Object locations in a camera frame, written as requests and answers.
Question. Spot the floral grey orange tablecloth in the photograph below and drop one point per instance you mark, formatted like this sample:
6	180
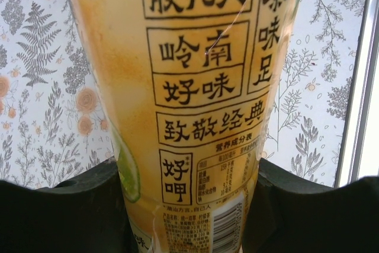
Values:
35	87

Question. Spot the aluminium table edge rail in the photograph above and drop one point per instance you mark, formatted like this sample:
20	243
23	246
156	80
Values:
362	87

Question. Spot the yellow tea bottle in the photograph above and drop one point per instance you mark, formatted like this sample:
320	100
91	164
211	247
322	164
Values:
189	87

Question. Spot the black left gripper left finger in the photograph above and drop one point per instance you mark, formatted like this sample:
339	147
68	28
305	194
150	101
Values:
59	220

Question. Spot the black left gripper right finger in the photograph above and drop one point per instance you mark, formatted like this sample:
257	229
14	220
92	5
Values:
311	220

